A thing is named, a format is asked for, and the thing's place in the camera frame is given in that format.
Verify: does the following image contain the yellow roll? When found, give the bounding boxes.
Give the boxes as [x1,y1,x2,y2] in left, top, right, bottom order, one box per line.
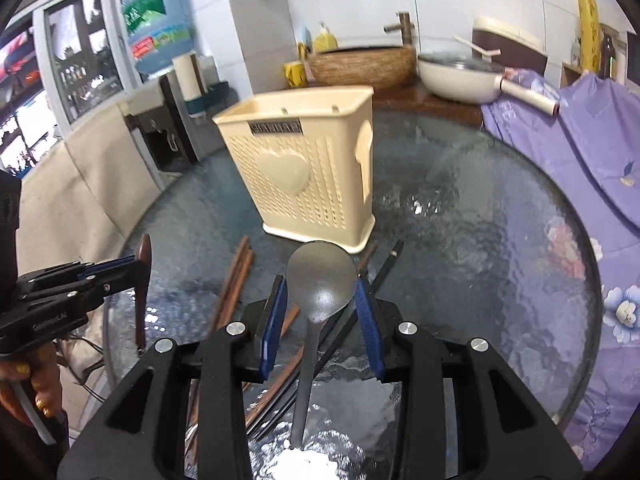
[577,0,601,74]

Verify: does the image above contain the dark brown chopstick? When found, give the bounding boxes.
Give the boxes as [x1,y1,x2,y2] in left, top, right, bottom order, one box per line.
[245,242,378,434]

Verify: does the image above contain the window frame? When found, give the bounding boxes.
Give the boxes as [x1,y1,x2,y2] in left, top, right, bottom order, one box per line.
[30,0,141,136]

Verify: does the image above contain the woven basket sink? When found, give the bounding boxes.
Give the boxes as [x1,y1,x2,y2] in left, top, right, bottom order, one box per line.
[308,46,416,90]

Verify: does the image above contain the paper cup stack holder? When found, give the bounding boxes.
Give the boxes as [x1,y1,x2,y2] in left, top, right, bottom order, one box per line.
[172,51,231,119]

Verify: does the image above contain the yellow soap bottle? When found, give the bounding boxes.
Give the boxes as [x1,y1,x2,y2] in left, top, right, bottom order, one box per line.
[312,23,338,54]

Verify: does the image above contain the blue water bottle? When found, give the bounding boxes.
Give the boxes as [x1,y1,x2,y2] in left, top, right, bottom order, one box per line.
[122,0,195,76]

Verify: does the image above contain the brown wooden chopstick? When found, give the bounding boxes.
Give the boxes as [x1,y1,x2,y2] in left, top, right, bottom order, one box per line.
[209,236,250,333]
[184,248,254,456]

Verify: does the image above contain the rice cooker brown white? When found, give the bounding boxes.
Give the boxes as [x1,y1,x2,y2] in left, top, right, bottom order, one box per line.
[454,16,548,75]

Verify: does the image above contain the left hand orange nails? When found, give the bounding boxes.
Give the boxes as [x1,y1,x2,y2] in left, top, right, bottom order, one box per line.
[0,342,63,426]

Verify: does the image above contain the purple floral cloth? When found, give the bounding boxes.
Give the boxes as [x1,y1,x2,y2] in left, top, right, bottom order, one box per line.
[482,68,639,479]

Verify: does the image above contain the wooden counter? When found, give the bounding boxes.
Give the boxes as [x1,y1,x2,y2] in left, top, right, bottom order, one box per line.
[372,79,483,129]

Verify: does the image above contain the black chopstick gold band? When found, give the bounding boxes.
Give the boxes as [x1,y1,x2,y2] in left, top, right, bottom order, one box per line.
[247,240,405,440]

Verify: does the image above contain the brass faucet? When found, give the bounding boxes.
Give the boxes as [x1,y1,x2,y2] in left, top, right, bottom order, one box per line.
[383,12,414,47]

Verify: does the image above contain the white frying pan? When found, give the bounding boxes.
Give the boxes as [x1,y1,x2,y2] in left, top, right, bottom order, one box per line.
[416,54,560,116]

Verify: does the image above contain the beige cloth cover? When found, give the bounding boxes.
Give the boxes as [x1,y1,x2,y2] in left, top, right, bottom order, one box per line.
[16,105,160,274]

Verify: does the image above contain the cream perforated utensil holder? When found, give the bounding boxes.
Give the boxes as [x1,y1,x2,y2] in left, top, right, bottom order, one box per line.
[213,86,375,255]

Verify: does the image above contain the yellow cup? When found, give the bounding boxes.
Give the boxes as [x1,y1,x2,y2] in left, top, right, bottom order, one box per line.
[283,61,308,88]

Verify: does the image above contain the metal spoon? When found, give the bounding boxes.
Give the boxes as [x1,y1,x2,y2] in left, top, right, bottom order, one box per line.
[286,240,358,448]

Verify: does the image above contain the water dispenser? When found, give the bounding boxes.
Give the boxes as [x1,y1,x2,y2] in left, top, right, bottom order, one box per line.
[119,70,230,190]

